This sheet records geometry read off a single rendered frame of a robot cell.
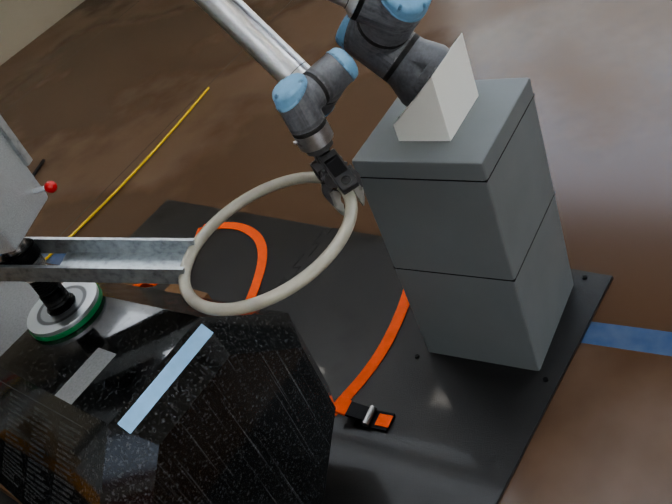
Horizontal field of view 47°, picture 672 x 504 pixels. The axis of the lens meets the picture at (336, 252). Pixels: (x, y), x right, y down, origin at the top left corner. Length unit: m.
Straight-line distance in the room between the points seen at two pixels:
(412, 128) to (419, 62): 0.18
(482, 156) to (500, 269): 0.38
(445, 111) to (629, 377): 1.01
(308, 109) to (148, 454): 0.87
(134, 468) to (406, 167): 1.02
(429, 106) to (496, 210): 0.33
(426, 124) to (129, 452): 1.11
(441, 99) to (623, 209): 1.22
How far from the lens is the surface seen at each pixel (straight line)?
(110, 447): 1.85
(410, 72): 2.06
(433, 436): 2.48
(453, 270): 2.31
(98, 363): 2.01
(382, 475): 2.45
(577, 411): 2.46
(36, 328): 2.22
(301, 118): 1.77
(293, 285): 1.67
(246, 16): 2.00
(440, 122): 2.07
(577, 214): 3.08
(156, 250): 2.06
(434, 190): 2.10
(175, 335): 1.93
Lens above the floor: 1.97
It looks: 37 degrees down
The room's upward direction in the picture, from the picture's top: 25 degrees counter-clockwise
